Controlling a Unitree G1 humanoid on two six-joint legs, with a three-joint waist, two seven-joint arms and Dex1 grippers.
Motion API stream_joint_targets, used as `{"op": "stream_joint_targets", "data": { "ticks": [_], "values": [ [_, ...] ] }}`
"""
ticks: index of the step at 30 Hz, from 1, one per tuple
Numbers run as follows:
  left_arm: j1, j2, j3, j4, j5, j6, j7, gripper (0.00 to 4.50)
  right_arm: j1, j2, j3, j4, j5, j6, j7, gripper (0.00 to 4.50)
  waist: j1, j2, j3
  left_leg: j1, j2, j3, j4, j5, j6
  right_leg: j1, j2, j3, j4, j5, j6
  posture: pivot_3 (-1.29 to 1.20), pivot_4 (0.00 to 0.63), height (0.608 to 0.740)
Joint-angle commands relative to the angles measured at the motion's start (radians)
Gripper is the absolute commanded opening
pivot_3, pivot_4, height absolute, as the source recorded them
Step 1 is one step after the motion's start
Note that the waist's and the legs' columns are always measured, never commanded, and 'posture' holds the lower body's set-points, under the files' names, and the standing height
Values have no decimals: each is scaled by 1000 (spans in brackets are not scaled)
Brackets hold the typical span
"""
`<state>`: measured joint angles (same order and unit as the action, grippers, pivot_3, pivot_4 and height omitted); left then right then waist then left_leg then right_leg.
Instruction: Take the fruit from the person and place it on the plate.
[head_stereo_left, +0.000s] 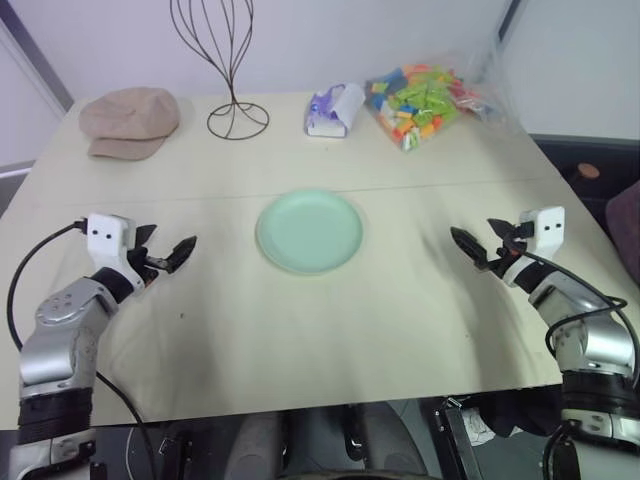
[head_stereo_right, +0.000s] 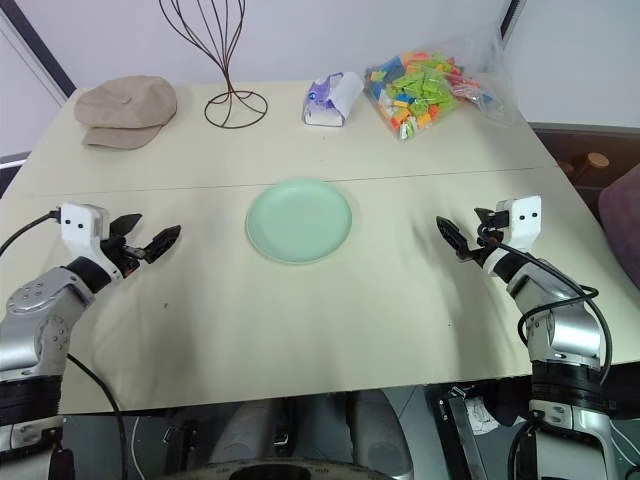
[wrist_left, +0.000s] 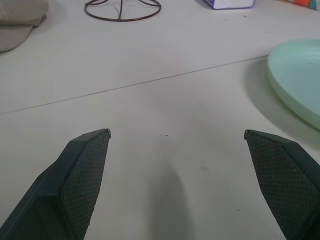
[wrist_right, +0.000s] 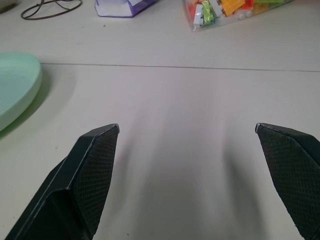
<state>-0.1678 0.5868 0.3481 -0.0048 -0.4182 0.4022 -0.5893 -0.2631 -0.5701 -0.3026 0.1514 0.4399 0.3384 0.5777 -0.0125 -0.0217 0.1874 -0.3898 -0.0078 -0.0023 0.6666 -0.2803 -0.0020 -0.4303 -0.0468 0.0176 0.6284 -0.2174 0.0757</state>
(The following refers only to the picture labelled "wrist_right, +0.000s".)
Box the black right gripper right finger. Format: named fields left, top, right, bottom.
left=254, top=122, right=320, bottom=240

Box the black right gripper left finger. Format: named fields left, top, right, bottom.
left=4, top=123, right=120, bottom=240

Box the light green plate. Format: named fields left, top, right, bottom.
left=0, top=51, right=43, bottom=133

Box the purple and white package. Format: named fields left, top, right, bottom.
left=94, top=0, right=159, bottom=19

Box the clear box of colourful blocks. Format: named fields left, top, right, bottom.
left=182, top=0, right=295, bottom=33

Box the dark metal wire stand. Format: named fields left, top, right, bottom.
left=20, top=0, right=83, bottom=21

